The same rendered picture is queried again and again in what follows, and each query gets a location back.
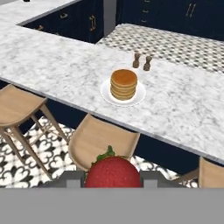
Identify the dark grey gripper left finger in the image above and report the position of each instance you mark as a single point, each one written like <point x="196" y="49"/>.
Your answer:
<point x="71" y="178"/>

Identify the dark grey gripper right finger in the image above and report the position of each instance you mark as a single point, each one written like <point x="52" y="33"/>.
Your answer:
<point x="151" y="178"/>

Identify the red strawberry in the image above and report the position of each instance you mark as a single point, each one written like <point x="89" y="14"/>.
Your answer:
<point x="113" y="173"/>

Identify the navy blue counter base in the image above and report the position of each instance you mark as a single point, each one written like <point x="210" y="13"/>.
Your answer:
<point x="122" y="140"/>

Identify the light wooden bar stool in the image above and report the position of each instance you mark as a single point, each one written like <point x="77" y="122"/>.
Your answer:
<point x="99" y="143"/>
<point x="19" y="116"/>
<point x="204" y="175"/>

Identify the white plate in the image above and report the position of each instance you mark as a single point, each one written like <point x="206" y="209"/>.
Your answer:
<point x="123" y="94"/>

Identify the stack of pancakes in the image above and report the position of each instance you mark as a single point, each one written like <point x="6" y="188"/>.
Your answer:
<point x="123" y="84"/>

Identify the brown wooden pepper shaker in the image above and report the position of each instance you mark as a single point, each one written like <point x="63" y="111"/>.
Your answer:
<point x="147" y="63"/>

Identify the brown wooden salt shaker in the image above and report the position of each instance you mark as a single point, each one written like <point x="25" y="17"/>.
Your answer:
<point x="136" y="60"/>

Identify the navy blue cabinet run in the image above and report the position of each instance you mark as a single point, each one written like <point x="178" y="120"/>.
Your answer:
<point x="172" y="16"/>
<point x="70" y="22"/>

